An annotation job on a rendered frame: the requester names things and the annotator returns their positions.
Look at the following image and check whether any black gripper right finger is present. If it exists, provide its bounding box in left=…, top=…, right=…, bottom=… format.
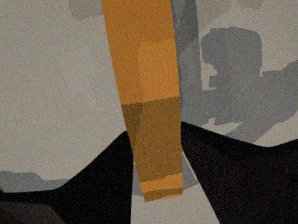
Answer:
left=181, top=121, right=298, bottom=224

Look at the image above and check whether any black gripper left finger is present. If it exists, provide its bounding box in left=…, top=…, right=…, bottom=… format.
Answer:
left=0, top=132, right=133, bottom=224

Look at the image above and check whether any orange bar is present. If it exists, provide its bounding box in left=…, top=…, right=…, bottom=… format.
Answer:
left=101, top=0, right=184, bottom=202

